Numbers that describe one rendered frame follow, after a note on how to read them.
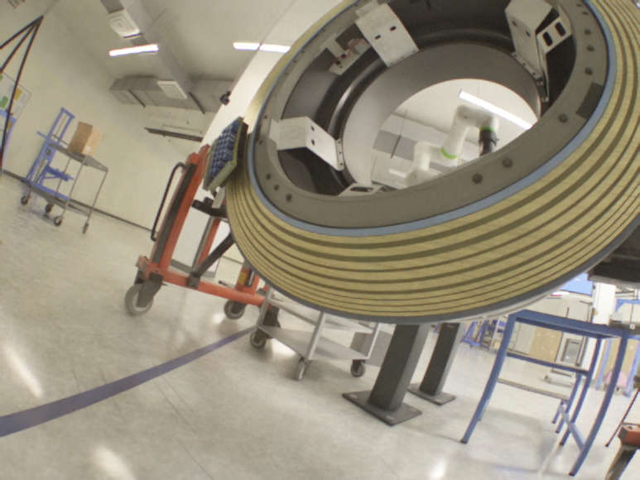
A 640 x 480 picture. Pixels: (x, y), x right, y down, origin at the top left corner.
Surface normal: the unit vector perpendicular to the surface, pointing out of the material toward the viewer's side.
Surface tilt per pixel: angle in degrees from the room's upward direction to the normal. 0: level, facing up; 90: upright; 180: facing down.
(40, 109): 90
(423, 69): 162
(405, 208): 90
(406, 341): 90
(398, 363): 90
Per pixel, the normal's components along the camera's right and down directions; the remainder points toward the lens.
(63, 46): 0.95, 0.30
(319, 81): 0.58, 0.38
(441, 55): -0.31, 0.94
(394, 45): 0.01, 0.88
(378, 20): -0.52, 0.22
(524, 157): -0.64, -0.33
